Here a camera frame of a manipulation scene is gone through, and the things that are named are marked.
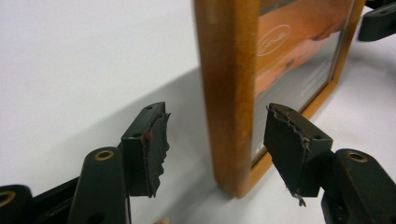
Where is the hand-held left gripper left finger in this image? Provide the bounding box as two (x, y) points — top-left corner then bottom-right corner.
(120, 101), (172, 199)

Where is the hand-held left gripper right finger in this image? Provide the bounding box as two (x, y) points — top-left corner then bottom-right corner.
(262, 103), (334, 207)

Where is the wooden photo frame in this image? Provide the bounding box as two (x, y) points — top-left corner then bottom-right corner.
(193, 0), (367, 200)

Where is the white table board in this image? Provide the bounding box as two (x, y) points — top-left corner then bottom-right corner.
(0, 0), (396, 224)

